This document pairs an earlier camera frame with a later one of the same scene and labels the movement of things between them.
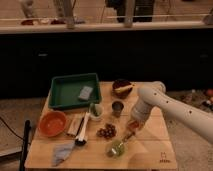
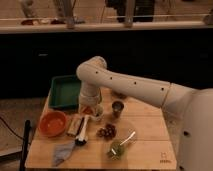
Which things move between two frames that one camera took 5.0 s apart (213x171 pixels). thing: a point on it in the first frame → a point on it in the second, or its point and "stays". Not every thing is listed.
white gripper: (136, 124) → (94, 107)
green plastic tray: (64, 91) stays
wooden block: (73, 124) stays
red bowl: (52, 123) stays
